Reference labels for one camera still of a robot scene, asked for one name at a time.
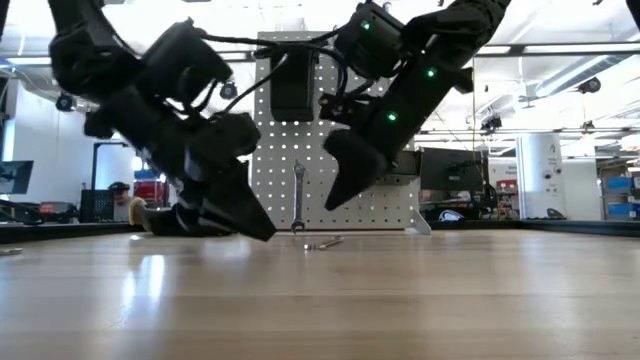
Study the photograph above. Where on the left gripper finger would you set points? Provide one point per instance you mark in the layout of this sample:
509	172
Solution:
235	205

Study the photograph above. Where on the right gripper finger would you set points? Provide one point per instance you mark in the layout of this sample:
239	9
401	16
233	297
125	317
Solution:
357	165

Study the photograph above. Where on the large silver combination wrench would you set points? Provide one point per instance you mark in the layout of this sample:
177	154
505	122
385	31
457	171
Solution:
298	200

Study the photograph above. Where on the small silver combination wrench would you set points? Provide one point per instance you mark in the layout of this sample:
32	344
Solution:
327	243

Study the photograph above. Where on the medium silver combination wrench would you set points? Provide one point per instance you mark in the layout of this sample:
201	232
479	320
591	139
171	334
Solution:
10	251

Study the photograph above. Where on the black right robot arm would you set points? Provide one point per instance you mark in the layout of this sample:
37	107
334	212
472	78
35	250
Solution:
450	35

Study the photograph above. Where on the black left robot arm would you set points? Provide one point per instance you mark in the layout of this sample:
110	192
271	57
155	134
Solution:
85	60

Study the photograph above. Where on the short black plastic bin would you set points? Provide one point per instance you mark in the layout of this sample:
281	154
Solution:
407	167

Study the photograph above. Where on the white metal pegboard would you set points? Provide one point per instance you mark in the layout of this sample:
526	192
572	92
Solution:
280	175

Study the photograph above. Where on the person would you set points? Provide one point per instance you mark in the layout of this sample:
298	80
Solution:
120	192

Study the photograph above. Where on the black monitor back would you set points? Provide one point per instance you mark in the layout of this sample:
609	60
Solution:
450	170

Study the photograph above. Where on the black work glove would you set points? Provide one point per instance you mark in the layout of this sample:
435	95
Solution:
160	222

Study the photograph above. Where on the black mesh crate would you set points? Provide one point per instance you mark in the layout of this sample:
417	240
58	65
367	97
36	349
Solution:
96	205

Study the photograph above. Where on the tall black plastic bin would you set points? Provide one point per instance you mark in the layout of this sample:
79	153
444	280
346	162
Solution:
292	95

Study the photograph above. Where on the white rounded object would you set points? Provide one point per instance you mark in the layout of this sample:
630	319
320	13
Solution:
451	215

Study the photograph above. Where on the black orange device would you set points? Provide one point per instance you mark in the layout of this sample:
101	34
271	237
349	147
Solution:
57	211

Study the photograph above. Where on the white round pillar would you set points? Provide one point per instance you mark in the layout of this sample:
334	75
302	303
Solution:
540	175

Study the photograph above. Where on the dark computer monitor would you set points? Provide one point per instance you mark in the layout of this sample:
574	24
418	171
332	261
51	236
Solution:
15	177

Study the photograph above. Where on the shelf with blue bins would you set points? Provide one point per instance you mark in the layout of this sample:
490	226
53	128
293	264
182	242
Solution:
620	195

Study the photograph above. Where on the black desk frame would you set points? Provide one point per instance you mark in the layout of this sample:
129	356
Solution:
94	165

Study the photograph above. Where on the black ceiling camera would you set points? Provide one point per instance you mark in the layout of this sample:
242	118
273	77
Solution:
228	91
64	102
590	85
492	123

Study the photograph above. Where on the black aluminium table frame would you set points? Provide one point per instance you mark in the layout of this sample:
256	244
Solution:
50	232

